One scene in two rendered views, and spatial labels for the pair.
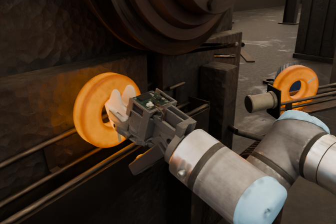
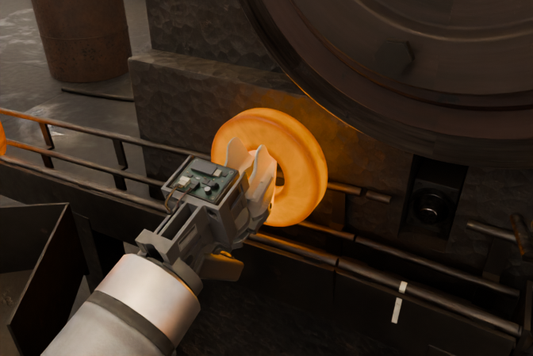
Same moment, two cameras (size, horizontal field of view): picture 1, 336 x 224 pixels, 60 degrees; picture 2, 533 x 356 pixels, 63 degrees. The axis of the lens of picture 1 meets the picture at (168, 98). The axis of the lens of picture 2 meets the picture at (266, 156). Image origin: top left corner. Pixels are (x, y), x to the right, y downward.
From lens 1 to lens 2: 0.58 m
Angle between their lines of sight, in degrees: 70
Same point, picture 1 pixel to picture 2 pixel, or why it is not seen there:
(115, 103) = (232, 157)
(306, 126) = not seen: outside the picture
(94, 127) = not seen: hidden behind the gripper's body
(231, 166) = (66, 338)
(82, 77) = (271, 102)
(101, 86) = (241, 124)
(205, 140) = (122, 282)
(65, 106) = not seen: hidden behind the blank
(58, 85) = (237, 97)
